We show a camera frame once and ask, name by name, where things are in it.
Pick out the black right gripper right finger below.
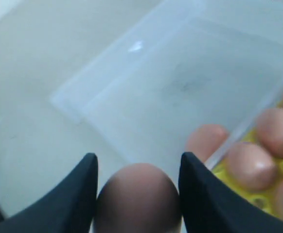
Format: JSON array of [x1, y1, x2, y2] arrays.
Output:
[[179, 152, 283, 233]]

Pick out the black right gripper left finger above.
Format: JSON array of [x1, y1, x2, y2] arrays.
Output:
[[0, 153, 98, 233]]

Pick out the yellow plastic egg tray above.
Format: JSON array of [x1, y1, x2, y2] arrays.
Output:
[[211, 100, 283, 219]]

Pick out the clear plastic bin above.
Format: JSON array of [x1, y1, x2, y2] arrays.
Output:
[[51, 0, 283, 171]]

